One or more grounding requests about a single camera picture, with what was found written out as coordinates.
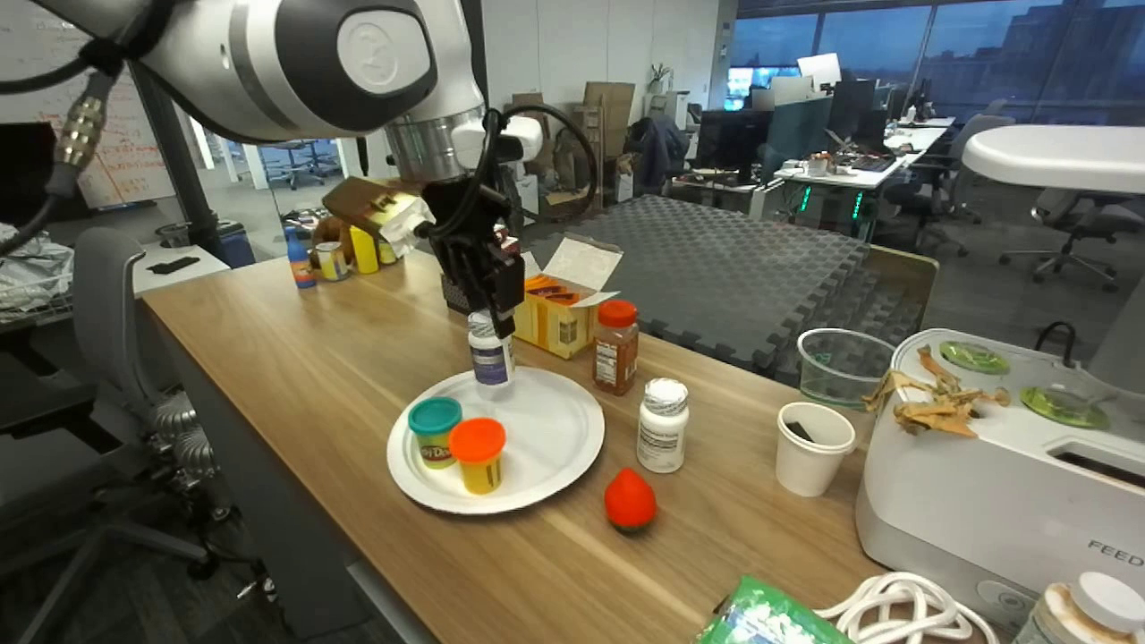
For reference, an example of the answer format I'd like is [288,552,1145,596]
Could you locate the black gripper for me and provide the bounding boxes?
[423,174,529,347]

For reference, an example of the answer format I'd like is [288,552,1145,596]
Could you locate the white pill bottle blue label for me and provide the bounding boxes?
[465,311,517,399]

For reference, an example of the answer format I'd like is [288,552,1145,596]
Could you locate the dough tub teal lid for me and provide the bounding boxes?
[404,393,465,468]

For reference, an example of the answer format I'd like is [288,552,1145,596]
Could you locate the yellow tub orange lid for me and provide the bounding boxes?
[448,416,511,497]

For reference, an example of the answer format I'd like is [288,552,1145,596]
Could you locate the white pill bottle pale label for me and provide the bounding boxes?
[633,376,693,479]

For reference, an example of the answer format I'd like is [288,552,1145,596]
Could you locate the yellow open cardboard box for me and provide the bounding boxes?
[511,233,626,361]

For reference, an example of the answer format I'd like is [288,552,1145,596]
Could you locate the white paper plate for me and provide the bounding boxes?
[384,361,609,518]

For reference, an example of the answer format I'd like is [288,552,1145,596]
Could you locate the spice jar orange lid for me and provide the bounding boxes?
[590,297,645,397]

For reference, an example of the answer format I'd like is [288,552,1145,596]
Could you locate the yellow mustard bottle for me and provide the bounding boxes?
[346,226,387,279]

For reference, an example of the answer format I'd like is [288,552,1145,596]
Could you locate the small glass jar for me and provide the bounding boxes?
[312,241,350,287]

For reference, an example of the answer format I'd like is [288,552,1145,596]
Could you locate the blue small container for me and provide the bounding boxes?
[281,212,317,288]

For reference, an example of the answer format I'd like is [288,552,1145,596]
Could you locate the large brown cardboard box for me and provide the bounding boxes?
[583,77,638,163]

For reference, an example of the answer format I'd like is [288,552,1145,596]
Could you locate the grey foam floor mat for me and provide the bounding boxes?
[559,192,940,387]

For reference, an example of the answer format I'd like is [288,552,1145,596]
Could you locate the white side shelf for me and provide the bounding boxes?
[130,242,232,297]

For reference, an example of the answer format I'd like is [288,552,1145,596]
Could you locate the black remote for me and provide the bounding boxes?
[148,250,203,279]

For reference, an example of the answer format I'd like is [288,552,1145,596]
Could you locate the black computer monitor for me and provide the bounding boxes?
[693,96,838,174]

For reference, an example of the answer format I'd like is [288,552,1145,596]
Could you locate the black stand pole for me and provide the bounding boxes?
[123,65,236,260]

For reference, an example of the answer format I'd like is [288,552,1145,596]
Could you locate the white paper cup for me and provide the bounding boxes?
[771,397,859,502]

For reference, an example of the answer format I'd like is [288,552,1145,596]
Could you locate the clear plastic cup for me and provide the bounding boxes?
[795,326,898,416]

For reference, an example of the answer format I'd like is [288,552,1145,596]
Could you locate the black grey office chair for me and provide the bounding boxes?
[0,226,262,644]

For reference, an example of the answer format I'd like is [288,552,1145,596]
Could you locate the green packet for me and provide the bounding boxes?
[693,574,851,644]

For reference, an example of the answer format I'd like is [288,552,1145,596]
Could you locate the white backed monitor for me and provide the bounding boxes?
[795,49,843,91]

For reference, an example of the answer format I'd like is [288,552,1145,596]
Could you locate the dried brown plant scraps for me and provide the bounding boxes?
[869,344,1015,440]

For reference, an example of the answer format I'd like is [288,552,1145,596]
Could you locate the crumpled grey cloth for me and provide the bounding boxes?
[0,218,77,313]

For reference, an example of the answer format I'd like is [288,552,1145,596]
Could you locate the white plastic appliance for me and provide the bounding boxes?
[851,326,1145,623]

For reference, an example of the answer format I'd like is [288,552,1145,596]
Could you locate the white round table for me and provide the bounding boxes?
[958,122,1145,201]

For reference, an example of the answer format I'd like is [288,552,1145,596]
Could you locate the dark office chair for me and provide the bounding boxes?
[1027,190,1145,293]

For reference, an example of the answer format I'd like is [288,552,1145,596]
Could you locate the tan bottle white lid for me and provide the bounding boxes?
[1014,567,1145,644]

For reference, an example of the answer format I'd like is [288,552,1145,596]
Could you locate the white cable coil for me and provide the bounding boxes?
[817,567,999,644]

